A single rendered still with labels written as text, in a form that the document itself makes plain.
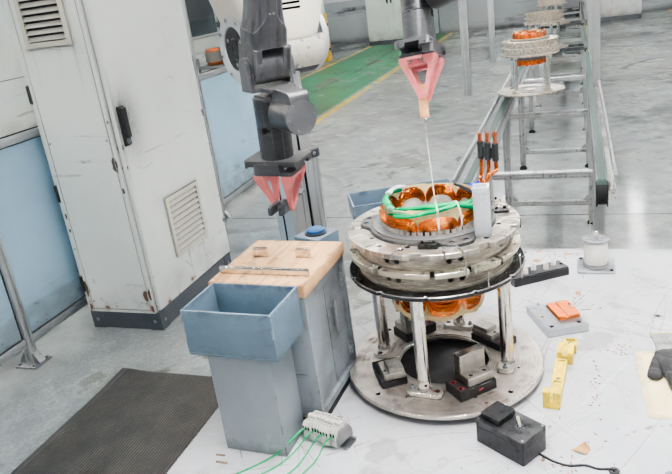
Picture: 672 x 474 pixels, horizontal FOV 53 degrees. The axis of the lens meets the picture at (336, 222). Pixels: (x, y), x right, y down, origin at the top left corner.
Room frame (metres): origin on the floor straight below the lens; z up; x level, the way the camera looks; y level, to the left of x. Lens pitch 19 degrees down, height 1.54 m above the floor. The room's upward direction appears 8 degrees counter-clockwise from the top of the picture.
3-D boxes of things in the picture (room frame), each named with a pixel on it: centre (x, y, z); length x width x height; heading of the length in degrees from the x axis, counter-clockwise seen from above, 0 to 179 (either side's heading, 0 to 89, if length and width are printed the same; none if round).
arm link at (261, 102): (1.12, 0.08, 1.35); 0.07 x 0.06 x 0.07; 32
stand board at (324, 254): (1.16, 0.12, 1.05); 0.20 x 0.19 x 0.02; 157
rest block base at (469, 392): (1.06, -0.21, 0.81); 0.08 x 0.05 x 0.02; 113
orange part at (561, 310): (1.30, -0.47, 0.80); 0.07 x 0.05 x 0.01; 4
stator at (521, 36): (3.98, -1.26, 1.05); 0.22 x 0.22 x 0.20
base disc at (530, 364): (1.18, -0.18, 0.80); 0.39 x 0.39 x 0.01
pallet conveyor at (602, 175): (6.85, -2.50, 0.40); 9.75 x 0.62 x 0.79; 159
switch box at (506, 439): (0.92, -0.24, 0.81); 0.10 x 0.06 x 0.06; 36
